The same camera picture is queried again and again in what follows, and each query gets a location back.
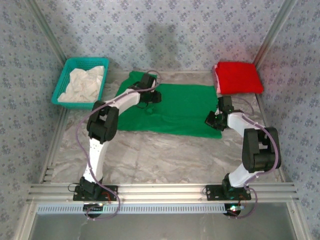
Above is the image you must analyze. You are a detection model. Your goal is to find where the green t-shirt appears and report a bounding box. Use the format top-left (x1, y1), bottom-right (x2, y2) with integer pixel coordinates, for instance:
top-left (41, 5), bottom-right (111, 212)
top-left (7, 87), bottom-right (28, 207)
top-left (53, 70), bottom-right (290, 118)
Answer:
top-left (116, 70), bottom-right (223, 140)

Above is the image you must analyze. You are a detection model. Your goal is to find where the folded red t-shirt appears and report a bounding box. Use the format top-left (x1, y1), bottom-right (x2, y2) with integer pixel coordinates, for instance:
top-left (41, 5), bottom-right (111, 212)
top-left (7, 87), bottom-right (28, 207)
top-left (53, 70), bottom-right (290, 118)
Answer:
top-left (215, 61), bottom-right (265, 95)

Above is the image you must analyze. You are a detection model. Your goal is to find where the crumpled white t-shirt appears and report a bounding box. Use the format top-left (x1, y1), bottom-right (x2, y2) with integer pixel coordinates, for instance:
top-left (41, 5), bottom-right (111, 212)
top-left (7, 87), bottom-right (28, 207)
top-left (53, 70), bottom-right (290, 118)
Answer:
top-left (57, 65), bottom-right (106, 103)

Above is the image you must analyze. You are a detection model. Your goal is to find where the teal plastic basket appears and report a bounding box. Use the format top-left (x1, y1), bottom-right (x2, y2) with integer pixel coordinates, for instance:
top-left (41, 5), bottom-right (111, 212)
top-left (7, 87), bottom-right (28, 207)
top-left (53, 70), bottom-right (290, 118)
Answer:
top-left (51, 56), bottom-right (110, 110)

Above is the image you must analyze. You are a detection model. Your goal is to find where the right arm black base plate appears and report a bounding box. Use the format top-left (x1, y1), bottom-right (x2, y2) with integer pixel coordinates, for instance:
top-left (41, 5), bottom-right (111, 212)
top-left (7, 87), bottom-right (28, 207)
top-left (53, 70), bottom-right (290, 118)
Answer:
top-left (205, 184), bottom-right (252, 202)

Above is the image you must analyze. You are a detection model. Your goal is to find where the aluminium mounting rail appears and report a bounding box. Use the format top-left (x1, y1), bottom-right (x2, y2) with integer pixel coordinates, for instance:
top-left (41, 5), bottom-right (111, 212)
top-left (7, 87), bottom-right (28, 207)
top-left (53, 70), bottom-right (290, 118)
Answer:
top-left (26, 182), bottom-right (300, 203)

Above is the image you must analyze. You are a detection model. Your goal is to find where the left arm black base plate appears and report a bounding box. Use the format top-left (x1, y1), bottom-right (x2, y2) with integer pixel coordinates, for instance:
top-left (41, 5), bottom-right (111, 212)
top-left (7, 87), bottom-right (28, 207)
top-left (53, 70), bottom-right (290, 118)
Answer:
top-left (72, 184), bottom-right (119, 202)

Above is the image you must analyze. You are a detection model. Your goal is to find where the grey slotted cable duct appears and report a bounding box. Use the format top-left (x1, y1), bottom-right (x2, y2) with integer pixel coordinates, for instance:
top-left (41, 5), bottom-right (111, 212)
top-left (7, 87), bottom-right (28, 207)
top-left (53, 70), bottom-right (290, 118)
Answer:
top-left (36, 202), bottom-right (232, 215)

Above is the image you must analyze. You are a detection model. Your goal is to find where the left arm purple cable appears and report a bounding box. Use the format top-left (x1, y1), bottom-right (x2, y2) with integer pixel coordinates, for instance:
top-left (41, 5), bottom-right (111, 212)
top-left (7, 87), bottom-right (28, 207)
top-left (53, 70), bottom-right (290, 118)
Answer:
top-left (75, 70), bottom-right (161, 221)

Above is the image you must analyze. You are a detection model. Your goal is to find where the aluminium corner post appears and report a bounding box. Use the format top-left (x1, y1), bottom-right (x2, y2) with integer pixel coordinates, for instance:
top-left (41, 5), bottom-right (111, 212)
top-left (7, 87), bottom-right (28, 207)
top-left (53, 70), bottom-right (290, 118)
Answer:
top-left (24, 0), bottom-right (68, 63)
top-left (253, 0), bottom-right (300, 67)

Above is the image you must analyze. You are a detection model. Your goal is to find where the aluminium frame leg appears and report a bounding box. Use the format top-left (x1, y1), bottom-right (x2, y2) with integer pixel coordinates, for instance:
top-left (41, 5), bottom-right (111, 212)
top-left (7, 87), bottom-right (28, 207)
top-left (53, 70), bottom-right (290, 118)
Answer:
top-left (286, 201), bottom-right (313, 240)
top-left (11, 201), bottom-right (38, 240)

